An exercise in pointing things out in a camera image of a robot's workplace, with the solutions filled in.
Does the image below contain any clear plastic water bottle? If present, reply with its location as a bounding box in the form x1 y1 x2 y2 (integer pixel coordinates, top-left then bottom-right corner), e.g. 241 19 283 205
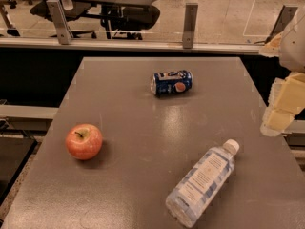
166 139 239 228

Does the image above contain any red apple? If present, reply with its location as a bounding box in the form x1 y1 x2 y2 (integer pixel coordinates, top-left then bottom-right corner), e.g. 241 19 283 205
65 124 103 160

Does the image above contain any metal rail bracket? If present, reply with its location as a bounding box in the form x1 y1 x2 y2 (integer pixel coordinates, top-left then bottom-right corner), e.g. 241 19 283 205
47 0 72 45
266 5 298 43
182 3 198 49

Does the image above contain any middle metal rail bracket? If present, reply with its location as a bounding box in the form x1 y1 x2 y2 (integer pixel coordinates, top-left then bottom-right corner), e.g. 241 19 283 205
182 3 198 49

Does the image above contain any right metal rail bracket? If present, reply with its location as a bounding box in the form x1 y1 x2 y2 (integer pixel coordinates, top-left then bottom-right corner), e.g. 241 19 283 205
266 5 298 43

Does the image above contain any metal barrier rail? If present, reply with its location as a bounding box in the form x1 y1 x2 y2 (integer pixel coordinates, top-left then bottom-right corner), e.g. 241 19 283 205
0 37 262 55

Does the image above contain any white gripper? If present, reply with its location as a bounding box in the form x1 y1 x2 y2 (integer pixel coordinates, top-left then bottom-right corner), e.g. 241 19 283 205
259 6 305 136

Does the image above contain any blue pepsi can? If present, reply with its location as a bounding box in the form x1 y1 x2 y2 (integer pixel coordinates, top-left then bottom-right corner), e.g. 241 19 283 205
151 70 193 95

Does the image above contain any left metal rail bracket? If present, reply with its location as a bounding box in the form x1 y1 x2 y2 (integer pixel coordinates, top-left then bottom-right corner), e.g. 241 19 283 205
47 0 72 45

